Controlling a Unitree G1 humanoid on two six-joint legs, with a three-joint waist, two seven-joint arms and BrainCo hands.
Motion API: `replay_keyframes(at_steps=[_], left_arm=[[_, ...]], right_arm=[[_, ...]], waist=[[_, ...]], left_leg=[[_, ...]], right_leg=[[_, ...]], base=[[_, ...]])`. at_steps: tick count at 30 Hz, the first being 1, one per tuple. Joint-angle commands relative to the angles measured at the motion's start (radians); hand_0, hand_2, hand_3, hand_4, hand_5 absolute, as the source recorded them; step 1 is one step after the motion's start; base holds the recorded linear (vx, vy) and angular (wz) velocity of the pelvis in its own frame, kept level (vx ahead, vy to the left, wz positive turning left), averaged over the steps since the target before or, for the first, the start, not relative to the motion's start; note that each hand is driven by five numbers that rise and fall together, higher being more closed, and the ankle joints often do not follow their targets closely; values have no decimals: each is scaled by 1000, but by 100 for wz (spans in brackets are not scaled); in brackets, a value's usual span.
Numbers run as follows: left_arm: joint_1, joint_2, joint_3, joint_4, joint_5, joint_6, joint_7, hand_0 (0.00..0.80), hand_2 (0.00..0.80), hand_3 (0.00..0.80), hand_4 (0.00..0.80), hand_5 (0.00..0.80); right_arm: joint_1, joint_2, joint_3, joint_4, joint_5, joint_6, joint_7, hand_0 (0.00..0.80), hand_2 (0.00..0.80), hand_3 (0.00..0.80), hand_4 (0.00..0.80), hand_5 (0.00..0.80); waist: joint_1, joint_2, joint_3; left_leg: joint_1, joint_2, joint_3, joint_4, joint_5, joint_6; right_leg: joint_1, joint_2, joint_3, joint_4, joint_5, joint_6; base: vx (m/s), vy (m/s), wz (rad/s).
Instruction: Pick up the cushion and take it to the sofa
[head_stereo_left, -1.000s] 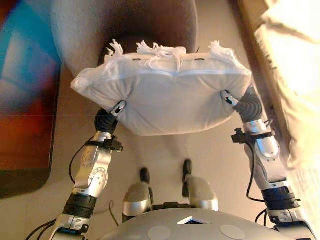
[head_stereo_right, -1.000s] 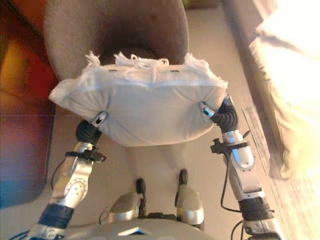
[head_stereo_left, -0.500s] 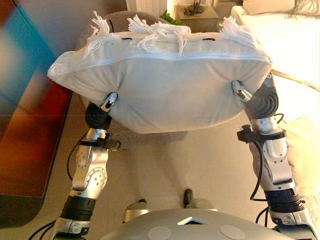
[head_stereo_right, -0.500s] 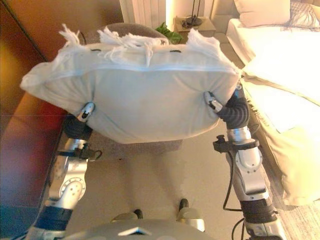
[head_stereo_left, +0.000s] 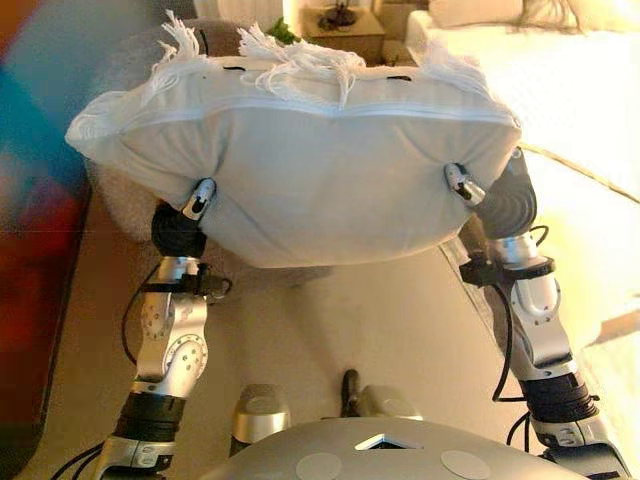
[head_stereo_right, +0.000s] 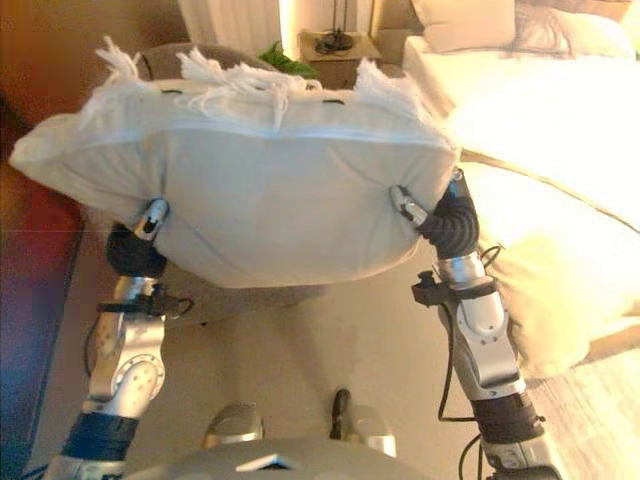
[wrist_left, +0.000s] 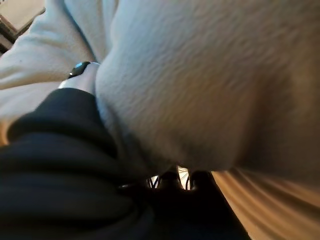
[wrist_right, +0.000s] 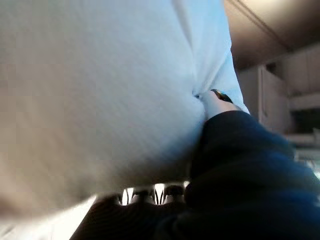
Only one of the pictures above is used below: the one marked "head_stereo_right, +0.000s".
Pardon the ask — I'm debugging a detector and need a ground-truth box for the silver robot leg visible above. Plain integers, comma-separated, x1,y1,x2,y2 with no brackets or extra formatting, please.
329,388,399,459
202,403,265,449

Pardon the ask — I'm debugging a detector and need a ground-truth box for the green leafy potted plant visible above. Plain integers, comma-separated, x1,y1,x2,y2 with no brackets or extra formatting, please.
257,42,319,79

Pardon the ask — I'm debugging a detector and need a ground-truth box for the large white pillow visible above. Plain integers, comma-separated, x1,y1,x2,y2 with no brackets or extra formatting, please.
409,0,519,54

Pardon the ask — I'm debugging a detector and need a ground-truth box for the silver robot torso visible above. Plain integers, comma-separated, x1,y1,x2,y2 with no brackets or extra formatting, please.
127,438,401,480

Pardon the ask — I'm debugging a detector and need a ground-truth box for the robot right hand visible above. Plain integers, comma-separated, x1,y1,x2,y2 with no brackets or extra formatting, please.
388,168,480,261

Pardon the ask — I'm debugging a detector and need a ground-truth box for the white fringed cushion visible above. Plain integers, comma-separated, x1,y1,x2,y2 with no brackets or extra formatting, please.
8,35,459,290

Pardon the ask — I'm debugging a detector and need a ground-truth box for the grey patterned rug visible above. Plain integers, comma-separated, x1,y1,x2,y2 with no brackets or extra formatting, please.
524,344,640,480

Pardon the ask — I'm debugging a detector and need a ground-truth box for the glossy brown wardrobe door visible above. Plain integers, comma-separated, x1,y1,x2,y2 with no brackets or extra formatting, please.
0,0,194,480

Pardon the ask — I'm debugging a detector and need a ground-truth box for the white pleated curtain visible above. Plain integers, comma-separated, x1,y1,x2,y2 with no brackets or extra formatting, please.
177,0,281,46

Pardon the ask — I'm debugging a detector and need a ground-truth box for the small white pillow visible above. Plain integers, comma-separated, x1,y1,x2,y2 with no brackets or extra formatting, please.
564,9,636,56

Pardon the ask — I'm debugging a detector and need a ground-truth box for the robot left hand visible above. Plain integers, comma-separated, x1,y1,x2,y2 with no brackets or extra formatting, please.
105,197,171,279

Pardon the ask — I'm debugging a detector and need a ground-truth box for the silver robot left leg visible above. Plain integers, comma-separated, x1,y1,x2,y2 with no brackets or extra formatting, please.
202,403,265,449

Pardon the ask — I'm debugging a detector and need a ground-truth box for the white duvet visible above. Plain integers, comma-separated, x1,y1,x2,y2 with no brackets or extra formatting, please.
402,35,640,231

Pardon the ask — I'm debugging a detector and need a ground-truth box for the grey upholstered armchair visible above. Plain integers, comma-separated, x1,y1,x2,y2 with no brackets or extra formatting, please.
137,43,341,326

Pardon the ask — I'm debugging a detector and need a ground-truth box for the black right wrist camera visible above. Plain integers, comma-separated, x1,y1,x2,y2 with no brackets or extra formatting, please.
411,271,444,306

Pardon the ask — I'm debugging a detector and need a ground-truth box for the beige wooden nightstand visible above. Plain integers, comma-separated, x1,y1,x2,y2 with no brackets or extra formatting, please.
298,29,384,86

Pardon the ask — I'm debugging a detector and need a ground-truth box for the silver robot right leg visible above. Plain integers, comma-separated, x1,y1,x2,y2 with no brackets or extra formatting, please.
329,388,399,459

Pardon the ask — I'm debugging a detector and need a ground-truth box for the grey patterned pillow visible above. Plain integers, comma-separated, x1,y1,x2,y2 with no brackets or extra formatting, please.
512,2,574,56

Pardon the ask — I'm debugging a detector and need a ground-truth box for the beige upholstered bed frame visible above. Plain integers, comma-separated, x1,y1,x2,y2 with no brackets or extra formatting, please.
369,0,640,369

